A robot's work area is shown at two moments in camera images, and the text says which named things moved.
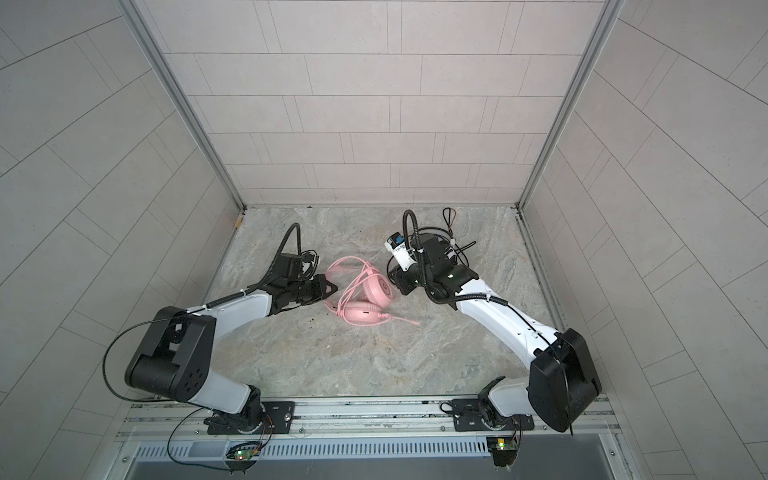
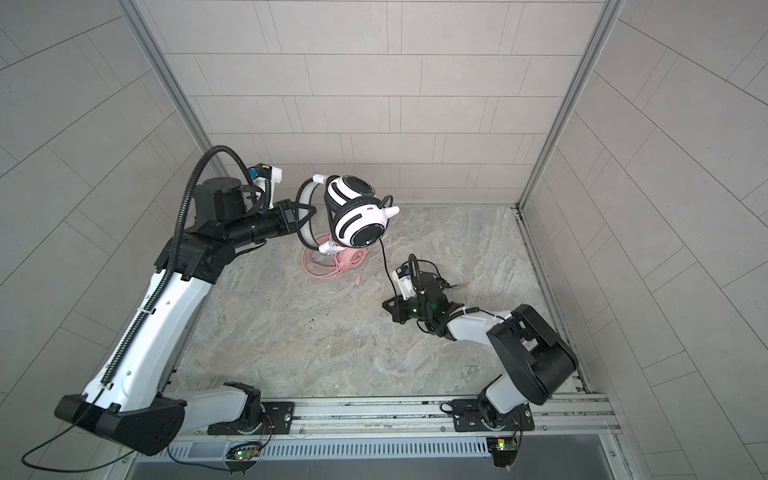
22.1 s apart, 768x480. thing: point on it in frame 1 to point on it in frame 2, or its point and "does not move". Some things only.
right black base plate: (468, 415) does not move
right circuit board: (504, 450) does not move
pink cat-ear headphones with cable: (367, 292) to (329, 265)
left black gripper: (318, 281) to (283, 218)
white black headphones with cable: (449, 218) to (358, 217)
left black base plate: (277, 419) does not move
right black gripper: (401, 280) to (398, 313)
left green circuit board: (242, 455) does not move
